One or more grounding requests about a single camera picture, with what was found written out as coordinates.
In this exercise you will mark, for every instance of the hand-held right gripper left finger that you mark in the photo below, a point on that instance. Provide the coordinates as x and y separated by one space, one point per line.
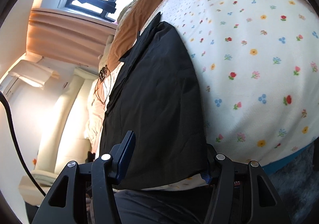
124 154

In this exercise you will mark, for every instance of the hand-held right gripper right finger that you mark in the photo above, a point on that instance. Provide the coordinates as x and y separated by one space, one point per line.
223 171

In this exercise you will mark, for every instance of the black jacket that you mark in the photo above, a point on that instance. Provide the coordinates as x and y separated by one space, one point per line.
154 101

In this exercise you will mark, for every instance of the cream pillow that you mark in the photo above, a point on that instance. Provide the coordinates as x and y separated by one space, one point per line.
96 114

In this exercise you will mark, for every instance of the person's leg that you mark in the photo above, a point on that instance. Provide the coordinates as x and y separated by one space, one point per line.
154 206

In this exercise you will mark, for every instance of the cream padded headboard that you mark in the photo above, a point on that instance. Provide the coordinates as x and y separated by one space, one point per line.
67 119

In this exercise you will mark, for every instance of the grey shaggy rug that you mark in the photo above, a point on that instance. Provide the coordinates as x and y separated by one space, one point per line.
296 184

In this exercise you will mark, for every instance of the small orange object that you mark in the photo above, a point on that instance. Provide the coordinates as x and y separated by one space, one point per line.
35 161

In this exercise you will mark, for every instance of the white floral bed sheet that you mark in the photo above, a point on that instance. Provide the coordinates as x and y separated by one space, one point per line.
249 64

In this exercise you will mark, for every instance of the orange-brown blanket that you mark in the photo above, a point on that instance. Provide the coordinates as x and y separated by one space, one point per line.
134 27

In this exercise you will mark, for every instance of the pink curtain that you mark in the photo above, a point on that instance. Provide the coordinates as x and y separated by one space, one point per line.
62 37

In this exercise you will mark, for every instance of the white air conditioner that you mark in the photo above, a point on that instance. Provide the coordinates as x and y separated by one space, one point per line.
8 86

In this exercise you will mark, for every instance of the beige quilt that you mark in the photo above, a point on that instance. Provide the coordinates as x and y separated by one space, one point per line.
124 14

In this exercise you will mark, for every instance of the long black hanging coat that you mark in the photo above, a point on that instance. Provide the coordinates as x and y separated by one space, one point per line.
92 2

